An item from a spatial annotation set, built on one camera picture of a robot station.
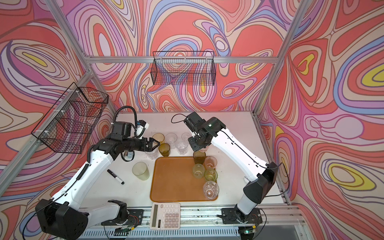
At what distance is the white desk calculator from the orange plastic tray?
35 millimetres

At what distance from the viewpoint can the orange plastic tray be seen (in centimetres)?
81

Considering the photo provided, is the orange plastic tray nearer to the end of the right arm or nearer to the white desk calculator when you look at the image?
the white desk calculator

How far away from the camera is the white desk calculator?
0.71 meters
